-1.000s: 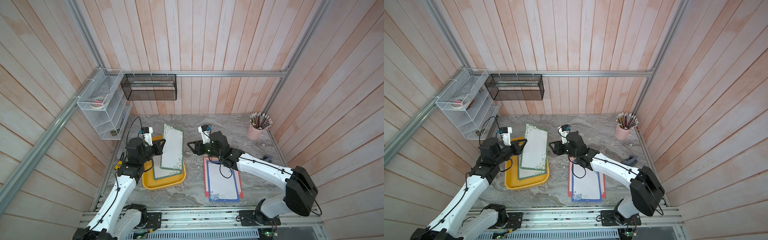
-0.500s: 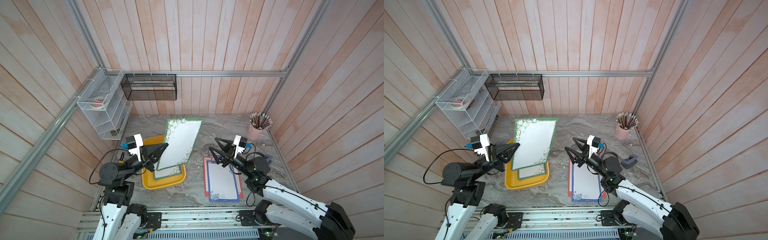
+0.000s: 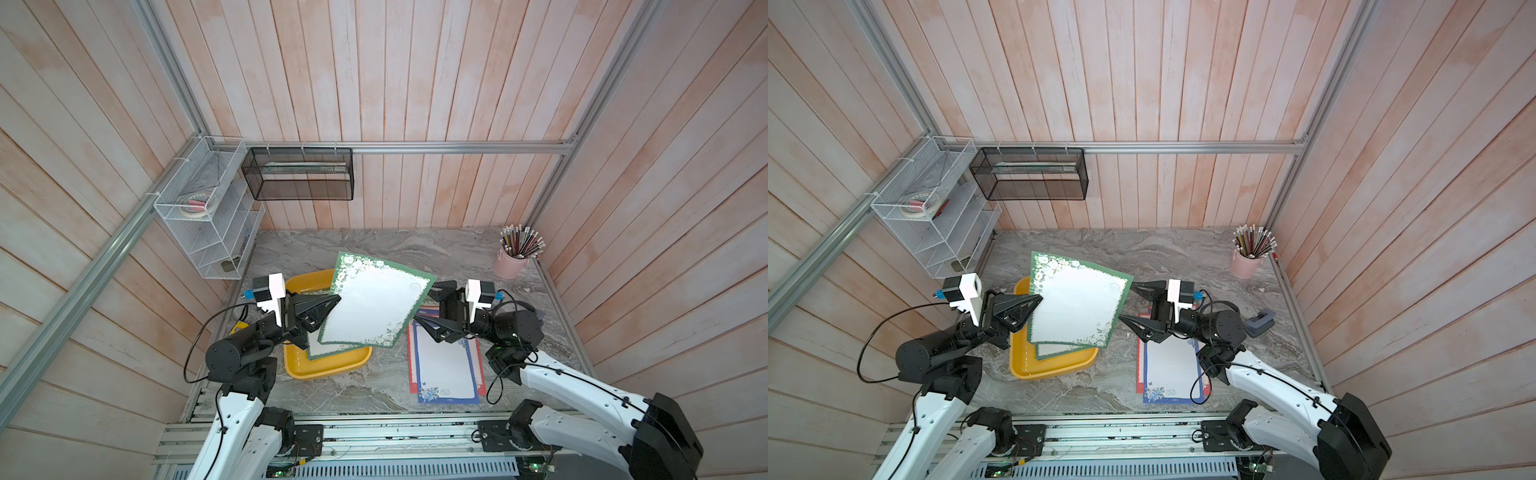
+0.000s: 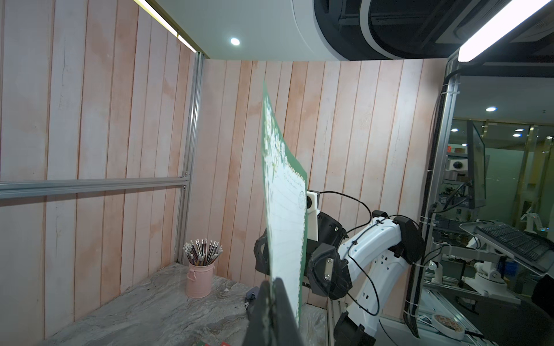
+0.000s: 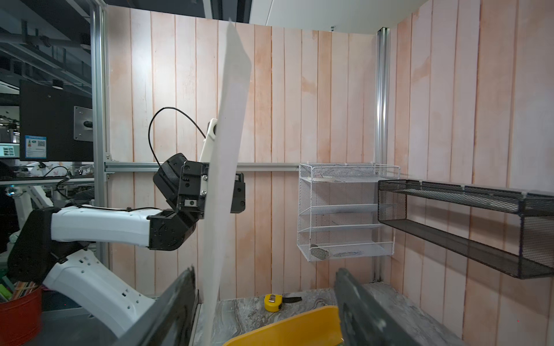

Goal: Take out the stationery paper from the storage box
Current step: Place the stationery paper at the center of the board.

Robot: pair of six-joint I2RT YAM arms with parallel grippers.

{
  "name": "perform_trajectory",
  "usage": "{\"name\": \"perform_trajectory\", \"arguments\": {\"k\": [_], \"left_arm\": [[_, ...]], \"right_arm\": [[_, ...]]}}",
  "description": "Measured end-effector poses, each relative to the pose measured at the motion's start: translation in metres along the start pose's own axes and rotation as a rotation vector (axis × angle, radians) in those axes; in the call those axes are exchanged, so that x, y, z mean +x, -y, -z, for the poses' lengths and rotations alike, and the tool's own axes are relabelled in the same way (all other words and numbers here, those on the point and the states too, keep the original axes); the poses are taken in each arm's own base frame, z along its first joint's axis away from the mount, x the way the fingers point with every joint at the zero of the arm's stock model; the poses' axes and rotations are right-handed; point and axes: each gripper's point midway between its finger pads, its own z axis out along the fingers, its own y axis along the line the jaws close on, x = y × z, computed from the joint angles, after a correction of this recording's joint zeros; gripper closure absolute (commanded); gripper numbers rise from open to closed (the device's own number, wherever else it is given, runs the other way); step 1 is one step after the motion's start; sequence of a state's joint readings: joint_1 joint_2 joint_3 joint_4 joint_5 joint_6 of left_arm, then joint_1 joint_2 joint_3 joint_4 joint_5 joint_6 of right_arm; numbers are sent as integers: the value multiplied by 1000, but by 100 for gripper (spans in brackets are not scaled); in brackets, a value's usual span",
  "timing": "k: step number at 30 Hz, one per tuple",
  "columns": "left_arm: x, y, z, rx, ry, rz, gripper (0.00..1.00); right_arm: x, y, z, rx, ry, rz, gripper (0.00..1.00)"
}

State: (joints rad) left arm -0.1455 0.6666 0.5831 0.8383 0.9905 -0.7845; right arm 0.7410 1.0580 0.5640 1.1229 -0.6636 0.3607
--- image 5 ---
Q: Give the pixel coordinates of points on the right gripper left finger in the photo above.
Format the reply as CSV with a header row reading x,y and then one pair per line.
x,y
169,321

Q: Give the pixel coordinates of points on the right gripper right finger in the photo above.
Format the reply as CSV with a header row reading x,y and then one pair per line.
x,y
363,321

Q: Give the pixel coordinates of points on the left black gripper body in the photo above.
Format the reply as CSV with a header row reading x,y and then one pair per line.
x,y
184,184

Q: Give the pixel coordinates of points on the yellow plastic storage tray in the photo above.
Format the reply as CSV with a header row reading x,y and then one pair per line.
x,y
317,327

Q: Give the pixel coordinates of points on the yellow tape measure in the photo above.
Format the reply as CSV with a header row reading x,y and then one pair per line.
x,y
274,302

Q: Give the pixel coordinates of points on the black monitor outside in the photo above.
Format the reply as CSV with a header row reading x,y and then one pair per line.
x,y
55,125

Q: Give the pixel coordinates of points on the red pen cup outside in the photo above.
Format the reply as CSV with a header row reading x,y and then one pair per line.
x,y
21,319

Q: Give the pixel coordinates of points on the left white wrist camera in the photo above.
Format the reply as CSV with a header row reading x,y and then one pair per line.
x,y
209,142

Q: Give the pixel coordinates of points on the white wire wall shelf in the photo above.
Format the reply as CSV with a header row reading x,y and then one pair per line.
x,y
338,211

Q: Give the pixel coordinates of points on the black mesh wall basket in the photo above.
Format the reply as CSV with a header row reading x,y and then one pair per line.
x,y
508,230

